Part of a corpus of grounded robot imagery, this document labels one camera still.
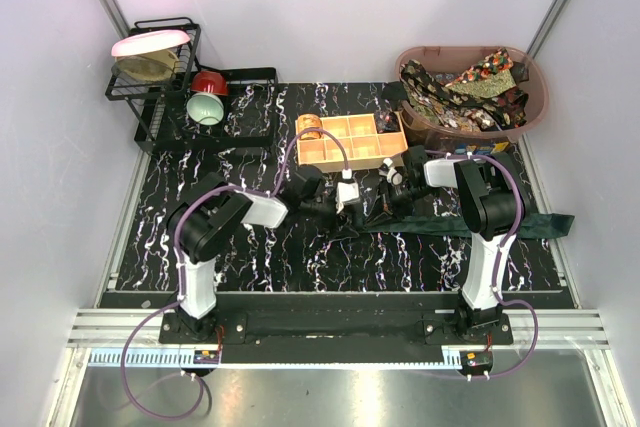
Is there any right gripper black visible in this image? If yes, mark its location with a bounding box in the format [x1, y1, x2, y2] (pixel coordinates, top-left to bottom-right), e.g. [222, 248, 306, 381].
[364, 179, 437, 229]

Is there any dark green fern tie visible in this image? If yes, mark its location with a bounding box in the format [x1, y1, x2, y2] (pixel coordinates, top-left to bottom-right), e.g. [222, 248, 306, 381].
[344, 212, 576, 239]

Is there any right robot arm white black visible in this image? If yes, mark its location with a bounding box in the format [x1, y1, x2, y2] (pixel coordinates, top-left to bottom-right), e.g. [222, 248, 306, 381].
[378, 146, 529, 344]

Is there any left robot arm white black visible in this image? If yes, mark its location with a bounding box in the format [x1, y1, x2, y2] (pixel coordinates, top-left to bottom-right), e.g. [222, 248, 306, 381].
[167, 165, 357, 343]

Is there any pile of patterned ties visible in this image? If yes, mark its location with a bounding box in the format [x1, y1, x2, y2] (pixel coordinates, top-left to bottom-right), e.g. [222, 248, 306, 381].
[400, 48, 529, 133]

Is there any black marble pattern mat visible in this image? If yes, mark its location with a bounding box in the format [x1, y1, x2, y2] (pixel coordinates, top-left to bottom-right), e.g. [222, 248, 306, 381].
[97, 81, 581, 311]

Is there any wooden compartment box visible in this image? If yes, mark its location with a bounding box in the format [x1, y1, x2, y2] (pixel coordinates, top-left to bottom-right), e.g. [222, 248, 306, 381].
[296, 113, 408, 173]

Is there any blue yellow small box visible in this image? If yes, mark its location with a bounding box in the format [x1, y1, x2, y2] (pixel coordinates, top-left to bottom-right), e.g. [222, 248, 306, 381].
[454, 141, 511, 155]

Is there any rolled dark patterned tie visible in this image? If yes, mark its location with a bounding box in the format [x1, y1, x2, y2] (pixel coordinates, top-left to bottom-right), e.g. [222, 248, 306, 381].
[375, 111, 400, 135]

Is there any rolled orange tie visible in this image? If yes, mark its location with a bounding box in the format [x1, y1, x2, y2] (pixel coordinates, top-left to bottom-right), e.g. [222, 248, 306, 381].
[297, 114, 323, 141]

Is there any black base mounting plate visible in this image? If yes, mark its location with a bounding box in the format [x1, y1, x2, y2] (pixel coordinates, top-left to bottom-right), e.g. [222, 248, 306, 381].
[159, 292, 514, 346]

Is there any brown plastic basket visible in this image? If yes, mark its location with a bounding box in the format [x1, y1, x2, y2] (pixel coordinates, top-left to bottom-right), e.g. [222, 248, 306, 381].
[396, 47, 549, 153]

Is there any light green bowl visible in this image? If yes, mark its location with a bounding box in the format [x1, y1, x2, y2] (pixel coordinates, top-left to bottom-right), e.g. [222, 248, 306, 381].
[186, 92, 225, 126]

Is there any red bowl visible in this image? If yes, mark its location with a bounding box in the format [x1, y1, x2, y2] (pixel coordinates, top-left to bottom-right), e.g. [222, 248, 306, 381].
[191, 70, 229, 96]

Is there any beige plate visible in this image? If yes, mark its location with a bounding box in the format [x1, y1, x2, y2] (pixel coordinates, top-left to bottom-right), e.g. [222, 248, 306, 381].
[111, 49, 179, 83]

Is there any pink plate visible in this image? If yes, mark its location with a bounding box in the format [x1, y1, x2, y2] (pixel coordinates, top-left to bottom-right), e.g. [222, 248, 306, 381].
[111, 29, 190, 58]

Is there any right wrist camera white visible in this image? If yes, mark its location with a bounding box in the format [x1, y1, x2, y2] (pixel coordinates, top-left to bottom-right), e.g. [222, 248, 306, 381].
[378, 157, 403, 186]

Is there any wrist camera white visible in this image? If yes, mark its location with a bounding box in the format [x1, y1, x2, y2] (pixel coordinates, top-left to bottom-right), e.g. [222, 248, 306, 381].
[378, 157, 403, 186]
[335, 181, 360, 214]

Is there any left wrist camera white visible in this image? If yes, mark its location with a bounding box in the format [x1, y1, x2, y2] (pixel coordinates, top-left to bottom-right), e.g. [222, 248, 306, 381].
[335, 181, 360, 214]

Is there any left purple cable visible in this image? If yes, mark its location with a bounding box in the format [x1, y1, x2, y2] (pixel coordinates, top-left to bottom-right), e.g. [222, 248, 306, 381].
[121, 128, 354, 421]

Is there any purple cable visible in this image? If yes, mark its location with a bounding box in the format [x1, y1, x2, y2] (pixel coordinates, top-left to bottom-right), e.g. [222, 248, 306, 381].
[121, 128, 354, 421]
[424, 149, 540, 379]

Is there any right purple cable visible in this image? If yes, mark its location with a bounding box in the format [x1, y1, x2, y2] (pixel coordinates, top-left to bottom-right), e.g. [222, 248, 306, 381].
[424, 149, 540, 379]

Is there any black wire dish rack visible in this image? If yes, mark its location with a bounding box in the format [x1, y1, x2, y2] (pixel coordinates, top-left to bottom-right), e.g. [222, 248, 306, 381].
[105, 17, 280, 156]

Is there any aluminium rail frame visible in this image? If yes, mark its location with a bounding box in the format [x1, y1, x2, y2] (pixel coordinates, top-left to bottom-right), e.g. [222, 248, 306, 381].
[68, 310, 609, 371]

